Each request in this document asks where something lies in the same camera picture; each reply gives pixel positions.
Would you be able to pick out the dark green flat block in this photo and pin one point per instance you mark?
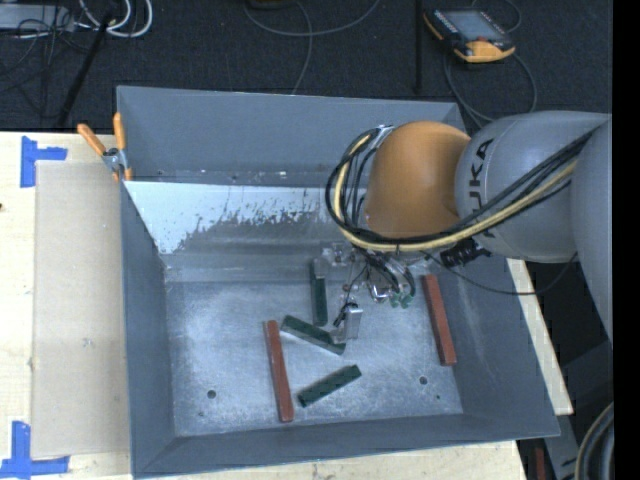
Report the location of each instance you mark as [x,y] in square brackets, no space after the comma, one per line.
[319,303]
[330,385]
[307,332]

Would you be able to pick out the black cylinder on white bracket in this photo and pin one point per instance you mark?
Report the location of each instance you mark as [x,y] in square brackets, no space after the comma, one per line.
[462,254]

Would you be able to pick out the red-brown flat block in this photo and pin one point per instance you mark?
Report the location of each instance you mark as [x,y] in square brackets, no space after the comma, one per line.
[278,368]
[440,318]

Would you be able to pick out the grey metal bin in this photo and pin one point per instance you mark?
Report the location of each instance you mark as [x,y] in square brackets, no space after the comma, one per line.
[225,358]

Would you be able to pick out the pale flat board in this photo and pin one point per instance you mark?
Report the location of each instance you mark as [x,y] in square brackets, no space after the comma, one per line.
[75,293]

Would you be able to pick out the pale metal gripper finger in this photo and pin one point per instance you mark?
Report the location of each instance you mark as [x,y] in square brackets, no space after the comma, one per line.
[353,324]
[324,266]

